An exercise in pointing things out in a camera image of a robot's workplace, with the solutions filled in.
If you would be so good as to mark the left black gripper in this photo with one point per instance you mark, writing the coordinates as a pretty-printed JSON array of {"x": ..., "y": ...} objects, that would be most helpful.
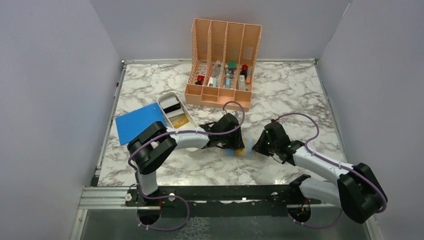
[{"x": 237, "y": 142}]

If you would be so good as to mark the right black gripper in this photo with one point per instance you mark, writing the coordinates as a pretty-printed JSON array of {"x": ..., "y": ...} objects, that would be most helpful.
[{"x": 259, "y": 147}]

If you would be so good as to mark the gold credit card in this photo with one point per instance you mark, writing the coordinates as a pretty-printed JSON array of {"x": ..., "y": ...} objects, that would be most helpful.
[{"x": 241, "y": 152}]

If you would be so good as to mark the beige card holder wallet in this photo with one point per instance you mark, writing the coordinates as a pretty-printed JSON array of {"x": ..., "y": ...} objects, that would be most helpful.
[{"x": 248, "y": 143}]

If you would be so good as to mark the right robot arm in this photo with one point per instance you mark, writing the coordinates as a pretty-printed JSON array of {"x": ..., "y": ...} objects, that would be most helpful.
[{"x": 352, "y": 188}]

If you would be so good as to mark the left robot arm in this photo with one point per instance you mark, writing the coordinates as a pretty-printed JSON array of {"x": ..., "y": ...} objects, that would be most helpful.
[{"x": 149, "y": 150}]

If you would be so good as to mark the gold card in tray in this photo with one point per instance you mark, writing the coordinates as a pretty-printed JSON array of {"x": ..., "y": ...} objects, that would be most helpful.
[{"x": 179, "y": 121}]

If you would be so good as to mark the black card in tray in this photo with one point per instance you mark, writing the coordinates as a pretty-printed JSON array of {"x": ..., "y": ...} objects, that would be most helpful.
[{"x": 172, "y": 108}]

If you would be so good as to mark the white card in tray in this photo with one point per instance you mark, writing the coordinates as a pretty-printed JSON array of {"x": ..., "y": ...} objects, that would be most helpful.
[{"x": 168, "y": 102}]

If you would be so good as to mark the white oblong tray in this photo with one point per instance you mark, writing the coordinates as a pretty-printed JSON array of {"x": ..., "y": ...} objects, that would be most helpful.
[{"x": 183, "y": 110}]

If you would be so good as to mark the orange marker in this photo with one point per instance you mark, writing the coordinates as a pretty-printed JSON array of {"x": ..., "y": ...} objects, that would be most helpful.
[{"x": 248, "y": 79}]

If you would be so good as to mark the red capped item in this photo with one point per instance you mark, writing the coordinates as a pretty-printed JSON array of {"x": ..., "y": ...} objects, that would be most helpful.
[{"x": 200, "y": 80}]

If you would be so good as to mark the red black bottle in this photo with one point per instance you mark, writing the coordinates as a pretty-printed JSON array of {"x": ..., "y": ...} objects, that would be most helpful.
[{"x": 244, "y": 70}]

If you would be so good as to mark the green capped bottle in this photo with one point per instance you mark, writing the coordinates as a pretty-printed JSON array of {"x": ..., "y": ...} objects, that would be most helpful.
[{"x": 232, "y": 65}]

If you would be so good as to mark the peach desk organizer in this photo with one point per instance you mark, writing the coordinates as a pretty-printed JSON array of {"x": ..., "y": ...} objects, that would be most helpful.
[{"x": 214, "y": 44}]

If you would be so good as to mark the blue notebook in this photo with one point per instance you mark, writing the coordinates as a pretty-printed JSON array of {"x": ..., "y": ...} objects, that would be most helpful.
[{"x": 133, "y": 123}]

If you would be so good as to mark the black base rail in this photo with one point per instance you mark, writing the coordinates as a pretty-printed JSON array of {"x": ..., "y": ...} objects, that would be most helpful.
[{"x": 218, "y": 201}]

